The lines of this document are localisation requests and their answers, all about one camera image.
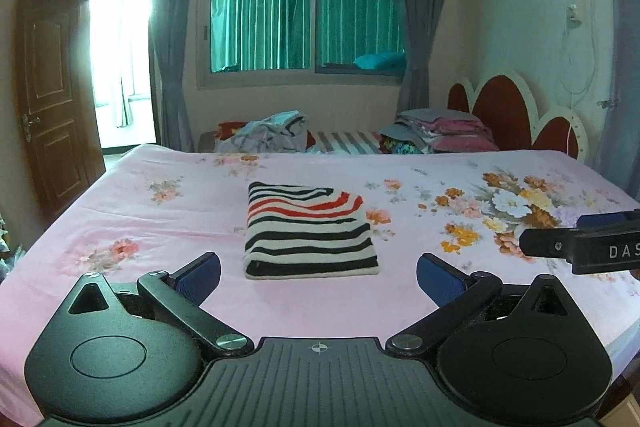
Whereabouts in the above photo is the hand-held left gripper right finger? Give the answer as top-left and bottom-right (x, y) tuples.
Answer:
(385, 253), (576, 361)

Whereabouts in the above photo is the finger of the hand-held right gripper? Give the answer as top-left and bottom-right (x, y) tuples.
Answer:
(519, 227), (577, 263)
(576, 209), (640, 231)

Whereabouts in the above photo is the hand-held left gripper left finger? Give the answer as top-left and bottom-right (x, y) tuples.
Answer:
(67, 252), (254, 358)

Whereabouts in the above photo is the striped black red white garment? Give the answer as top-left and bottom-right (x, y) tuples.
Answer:
(243, 181), (380, 281)

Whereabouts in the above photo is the crumpled grey clothes pile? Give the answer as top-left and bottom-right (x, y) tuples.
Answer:
(216, 110), (309, 154)

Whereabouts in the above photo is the pink floral bed sheet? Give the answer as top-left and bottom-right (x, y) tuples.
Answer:
(0, 144), (640, 427)

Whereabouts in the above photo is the colourful patterned cloth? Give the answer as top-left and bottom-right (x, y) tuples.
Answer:
(390, 138), (427, 156)

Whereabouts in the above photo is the red white scalloped headboard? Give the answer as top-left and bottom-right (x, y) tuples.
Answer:
(446, 69), (589, 164)

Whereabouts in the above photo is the stack of folded bedding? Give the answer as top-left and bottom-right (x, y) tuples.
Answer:
(379, 107), (501, 156)

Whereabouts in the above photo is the red cloth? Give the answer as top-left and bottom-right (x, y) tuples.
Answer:
(218, 121), (247, 140)

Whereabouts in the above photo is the grey white striped cushion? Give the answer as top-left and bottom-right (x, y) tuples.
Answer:
(306, 130), (384, 156)

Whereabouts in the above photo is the brown wooden door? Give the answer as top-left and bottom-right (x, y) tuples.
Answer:
(16, 0), (107, 219)

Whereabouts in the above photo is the teal pillow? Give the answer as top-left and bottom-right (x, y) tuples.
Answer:
(353, 52), (407, 71)

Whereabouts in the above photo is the grey curtain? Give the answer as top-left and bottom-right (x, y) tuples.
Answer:
(379, 0), (452, 114)
(149, 0), (207, 152)

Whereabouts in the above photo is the sliding glass window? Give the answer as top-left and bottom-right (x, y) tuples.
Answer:
(196, 0), (409, 90)

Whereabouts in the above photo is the white power cable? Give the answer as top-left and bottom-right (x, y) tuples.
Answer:
(559, 0), (600, 96)

